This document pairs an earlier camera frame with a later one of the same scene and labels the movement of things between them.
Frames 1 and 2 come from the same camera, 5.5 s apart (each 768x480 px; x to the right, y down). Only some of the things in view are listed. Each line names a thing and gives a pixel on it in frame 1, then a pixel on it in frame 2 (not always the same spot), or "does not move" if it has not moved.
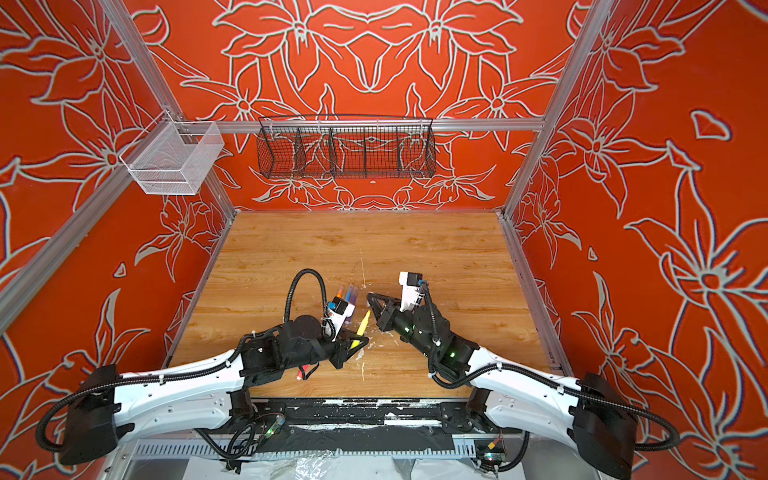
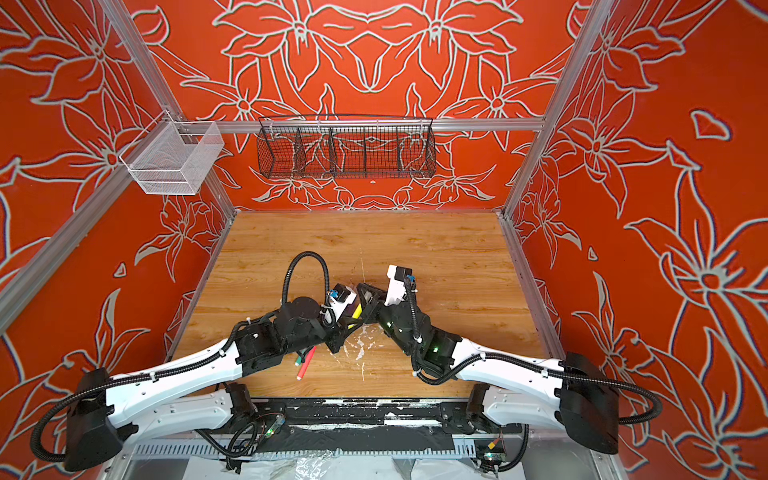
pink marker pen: x=300 y=373 does not move
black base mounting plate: x=459 y=414 does not move
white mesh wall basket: x=173 y=157 does not move
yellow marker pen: x=362 y=328 → x=357 y=312
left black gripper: x=344 y=350 → x=341 y=329
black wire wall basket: x=343 y=146 does not move
